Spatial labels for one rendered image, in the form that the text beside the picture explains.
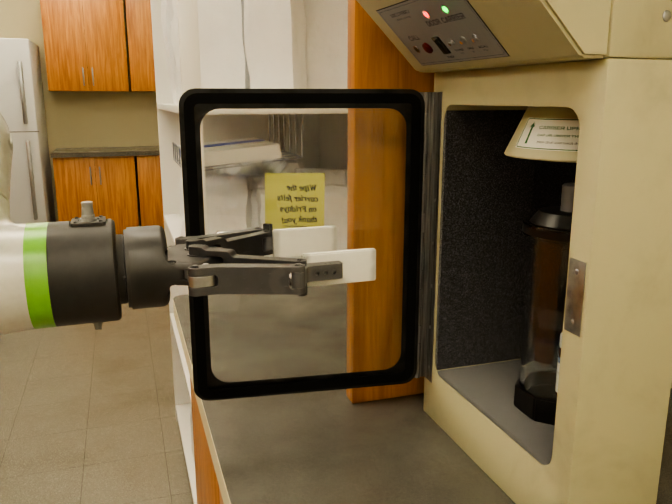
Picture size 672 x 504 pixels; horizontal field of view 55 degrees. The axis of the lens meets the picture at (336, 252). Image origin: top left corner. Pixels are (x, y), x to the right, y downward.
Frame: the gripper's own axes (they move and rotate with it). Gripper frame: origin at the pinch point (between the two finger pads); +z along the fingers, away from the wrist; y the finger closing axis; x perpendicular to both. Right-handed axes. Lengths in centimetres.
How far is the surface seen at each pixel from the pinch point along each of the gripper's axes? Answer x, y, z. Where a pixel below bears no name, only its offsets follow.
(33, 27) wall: -71, 542, -78
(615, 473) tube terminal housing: 21.2, -14.2, 24.3
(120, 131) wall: 13, 542, -17
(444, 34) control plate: -21.4, 3.9, 13.2
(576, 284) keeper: 1.6, -12.8, 18.9
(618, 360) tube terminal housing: 9.1, -14.2, 23.3
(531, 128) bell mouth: -11.8, -0.5, 21.5
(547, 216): -2.3, -0.9, 24.0
